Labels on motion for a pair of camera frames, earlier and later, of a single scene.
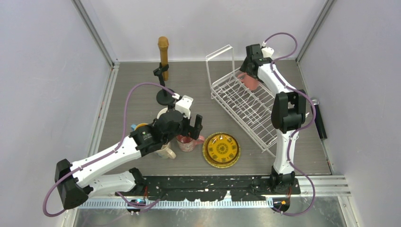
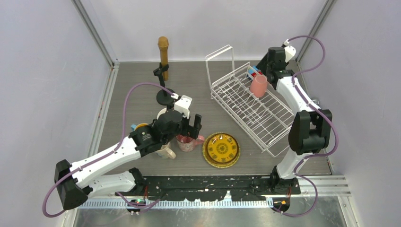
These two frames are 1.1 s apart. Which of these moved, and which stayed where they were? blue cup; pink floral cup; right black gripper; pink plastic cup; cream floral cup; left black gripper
Moved: pink plastic cup; right black gripper
Stayed: blue cup; pink floral cup; left black gripper; cream floral cup
